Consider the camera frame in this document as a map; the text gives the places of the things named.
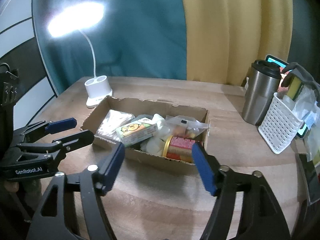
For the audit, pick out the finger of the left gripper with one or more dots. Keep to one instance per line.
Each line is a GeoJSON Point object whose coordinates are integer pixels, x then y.
{"type": "Point", "coordinates": [47, 127]}
{"type": "Point", "coordinates": [62, 145]}

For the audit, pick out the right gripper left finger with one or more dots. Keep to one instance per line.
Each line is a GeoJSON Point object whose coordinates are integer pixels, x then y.
{"type": "Point", "coordinates": [55, 217]}

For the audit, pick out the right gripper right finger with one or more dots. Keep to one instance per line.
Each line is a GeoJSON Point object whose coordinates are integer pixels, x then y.
{"type": "Point", "coordinates": [261, 215]}

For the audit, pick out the cotton swab bag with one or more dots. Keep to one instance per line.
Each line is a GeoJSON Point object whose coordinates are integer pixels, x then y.
{"type": "Point", "coordinates": [113, 120]}

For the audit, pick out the cartoon capybara tissue pack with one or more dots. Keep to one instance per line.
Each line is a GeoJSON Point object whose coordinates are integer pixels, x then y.
{"type": "Point", "coordinates": [135, 132]}

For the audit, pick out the yellow lid red jar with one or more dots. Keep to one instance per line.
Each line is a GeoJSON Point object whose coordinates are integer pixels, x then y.
{"type": "Point", "coordinates": [178, 148]}

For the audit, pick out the clear snack zip bag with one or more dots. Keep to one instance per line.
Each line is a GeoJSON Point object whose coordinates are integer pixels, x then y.
{"type": "Point", "coordinates": [185, 126]}

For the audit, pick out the grey knit sock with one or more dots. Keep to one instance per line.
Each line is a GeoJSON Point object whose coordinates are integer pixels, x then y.
{"type": "Point", "coordinates": [144, 118]}

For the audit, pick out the white perforated plastic basket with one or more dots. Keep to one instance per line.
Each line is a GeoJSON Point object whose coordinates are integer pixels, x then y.
{"type": "Point", "coordinates": [279, 126]}

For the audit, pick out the white desk lamp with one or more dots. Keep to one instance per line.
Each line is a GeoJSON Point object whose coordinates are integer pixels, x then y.
{"type": "Point", "coordinates": [80, 17]}

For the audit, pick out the teal curtain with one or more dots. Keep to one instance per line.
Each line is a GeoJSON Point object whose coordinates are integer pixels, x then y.
{"type": "Point", "coordinates": [135, 38]}

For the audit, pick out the yellow green sponge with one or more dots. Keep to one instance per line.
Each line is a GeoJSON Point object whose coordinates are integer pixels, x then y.
{"type": "Point", "coordinates": [295, 88]}

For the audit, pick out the stainless steel tumbler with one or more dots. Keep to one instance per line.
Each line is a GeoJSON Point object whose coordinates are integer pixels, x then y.
{"type": "Point", "coordinates": [263, 82]}

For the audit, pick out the smartphone with lit screen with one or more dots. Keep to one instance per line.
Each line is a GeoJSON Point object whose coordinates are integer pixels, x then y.
{"type": "Point", "coordinates": [282, 64]}

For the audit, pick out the yellow curtain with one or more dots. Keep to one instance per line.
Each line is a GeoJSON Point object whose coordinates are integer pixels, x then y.
{"type": "Point", "coordinates": [224, 37]}

